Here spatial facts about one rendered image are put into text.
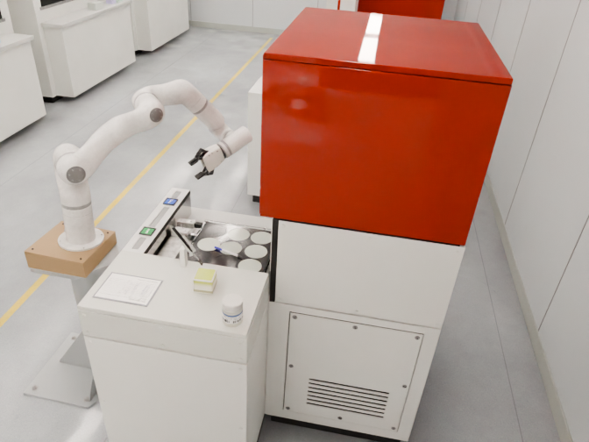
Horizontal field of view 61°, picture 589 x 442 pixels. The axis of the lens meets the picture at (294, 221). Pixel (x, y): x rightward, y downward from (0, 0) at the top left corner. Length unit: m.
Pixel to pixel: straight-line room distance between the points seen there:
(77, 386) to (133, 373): 0.92
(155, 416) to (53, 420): 0.77
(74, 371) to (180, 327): 1.31
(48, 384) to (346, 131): 2.10
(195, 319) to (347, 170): 0.74
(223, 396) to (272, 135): 1.00
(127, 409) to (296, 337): 0.75
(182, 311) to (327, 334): 0.64
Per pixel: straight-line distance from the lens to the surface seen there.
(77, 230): 2.33
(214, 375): 1.96
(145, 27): 8.42
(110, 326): 1.96
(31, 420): 2.95
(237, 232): 2.35
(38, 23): 6.47
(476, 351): 3.30
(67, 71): 6.54
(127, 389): 2.20
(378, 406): 2.48
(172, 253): 2.27
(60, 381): 3.04
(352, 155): 1.69
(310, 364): 2.32
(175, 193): 2.56
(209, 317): 1.83
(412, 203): 1.77
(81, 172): 2.16
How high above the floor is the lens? 2.23
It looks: 33 degrees down
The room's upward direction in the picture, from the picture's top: 4 degrees clockwise
